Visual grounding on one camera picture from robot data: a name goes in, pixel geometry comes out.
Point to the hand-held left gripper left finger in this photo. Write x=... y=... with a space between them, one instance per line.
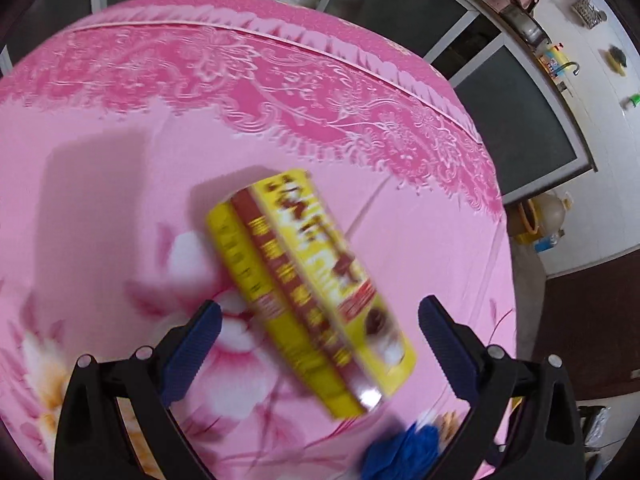
x=192 y=350

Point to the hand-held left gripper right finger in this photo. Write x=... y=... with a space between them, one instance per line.
x=447 y=345

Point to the yellow red cardboard box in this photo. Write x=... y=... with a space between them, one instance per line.
x=310 y=280

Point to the blue crumpled wrapper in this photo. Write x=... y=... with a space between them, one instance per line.
x=400 y=450

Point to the blue water bottle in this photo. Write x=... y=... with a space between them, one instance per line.
x=545 y=244

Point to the brown plastic bucket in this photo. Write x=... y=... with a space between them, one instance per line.
x=524 y=222

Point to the dark red wooden door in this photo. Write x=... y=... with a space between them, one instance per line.
x=590 y=320

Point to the large cooking oil jug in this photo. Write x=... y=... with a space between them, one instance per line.
x=550 y=212

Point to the pink floral tablecloth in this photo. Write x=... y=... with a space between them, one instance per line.
x=125 y=185

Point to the kitchen counter cabinet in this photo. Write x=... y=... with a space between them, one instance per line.
x=520 y=110

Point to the yellow detergent bottle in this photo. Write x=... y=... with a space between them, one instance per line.
x=550 y=62

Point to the black faucet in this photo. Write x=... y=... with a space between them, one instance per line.
x=570 y=66

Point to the green brush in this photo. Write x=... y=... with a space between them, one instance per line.
x=632 y=101

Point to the steel cooking pot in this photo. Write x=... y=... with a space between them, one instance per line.
x=527 y=27

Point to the yellow scouring sponge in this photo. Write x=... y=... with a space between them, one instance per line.
x=616 y=60

